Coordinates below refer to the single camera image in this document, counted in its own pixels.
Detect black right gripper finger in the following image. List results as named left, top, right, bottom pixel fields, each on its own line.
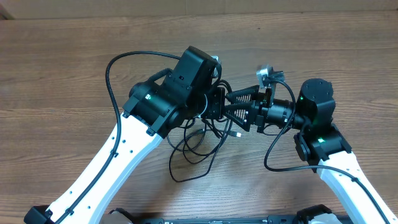
left=228, top=85, right=259, bottom=101
left=223, top=102, right=254, bottom=131

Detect black usb cable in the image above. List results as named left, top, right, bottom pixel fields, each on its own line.
left=166, top=79, right=243, bottom=183

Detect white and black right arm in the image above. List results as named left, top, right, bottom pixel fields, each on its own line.
left=224, top=78, right=397, bottom=223

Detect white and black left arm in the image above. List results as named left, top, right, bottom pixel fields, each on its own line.
left=24, top=46, right=222, bottom=223

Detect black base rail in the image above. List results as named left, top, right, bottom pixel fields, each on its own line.
left=99, top=207, right=312, bottom=224

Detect black left camera cable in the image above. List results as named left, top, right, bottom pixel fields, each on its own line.
left=54, top=50, right=183, bottom=224

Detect black camera cable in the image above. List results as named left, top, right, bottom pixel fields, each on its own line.
left=54, top=50, right=183, bottom=224
left=263, top=70, right=389, bottom=224

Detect black right camera cable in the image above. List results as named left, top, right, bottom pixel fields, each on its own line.
left=263, top=70, right=389, bottom=224

